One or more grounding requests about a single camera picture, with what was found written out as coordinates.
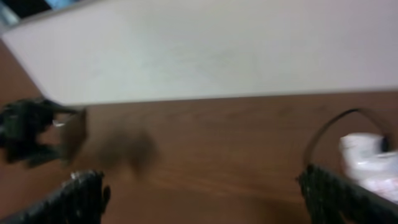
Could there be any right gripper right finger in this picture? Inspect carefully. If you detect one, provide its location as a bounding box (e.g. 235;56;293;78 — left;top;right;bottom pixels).
296;164;397;224

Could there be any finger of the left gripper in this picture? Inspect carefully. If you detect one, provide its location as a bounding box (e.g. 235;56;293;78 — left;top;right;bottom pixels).
42;99;86;114
25;146;60;168

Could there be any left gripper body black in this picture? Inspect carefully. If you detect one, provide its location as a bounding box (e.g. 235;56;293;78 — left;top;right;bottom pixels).
1;98;54;164

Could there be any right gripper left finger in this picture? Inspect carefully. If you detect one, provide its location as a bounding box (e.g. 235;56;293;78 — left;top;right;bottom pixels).
1;170;111;224

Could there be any white power strip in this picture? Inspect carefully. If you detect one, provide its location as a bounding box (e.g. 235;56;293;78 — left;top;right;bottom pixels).
340;133;397;203

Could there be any black charger cable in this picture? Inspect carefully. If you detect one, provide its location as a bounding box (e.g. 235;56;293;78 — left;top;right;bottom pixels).
303;108;391;169

